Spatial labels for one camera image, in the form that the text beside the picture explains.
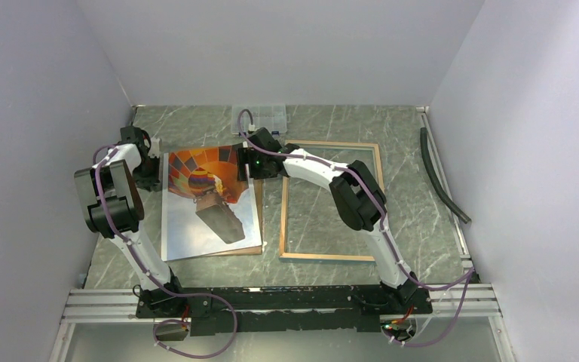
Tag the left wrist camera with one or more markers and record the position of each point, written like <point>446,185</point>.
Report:
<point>155,148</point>

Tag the clear plastic organizer box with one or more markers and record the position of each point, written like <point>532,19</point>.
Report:
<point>271,116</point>

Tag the hot air balloon photo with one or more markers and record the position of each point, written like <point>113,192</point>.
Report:
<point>189,176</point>

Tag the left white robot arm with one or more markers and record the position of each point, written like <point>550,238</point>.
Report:
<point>108,192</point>

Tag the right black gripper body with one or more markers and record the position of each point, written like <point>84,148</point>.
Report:
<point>258,169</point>

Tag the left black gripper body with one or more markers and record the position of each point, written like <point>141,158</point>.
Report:
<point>148,174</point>

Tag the aluminium rail frame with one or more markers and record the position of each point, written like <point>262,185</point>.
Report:
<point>118,306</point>

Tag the wooden picture frame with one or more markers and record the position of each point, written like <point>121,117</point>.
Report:
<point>311,229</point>

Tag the brown frame backing board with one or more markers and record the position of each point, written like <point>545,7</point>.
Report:
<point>234,217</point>

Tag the black mounting base bar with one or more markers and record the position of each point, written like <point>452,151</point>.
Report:
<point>267,309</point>

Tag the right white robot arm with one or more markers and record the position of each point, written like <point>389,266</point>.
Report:
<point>359,200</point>

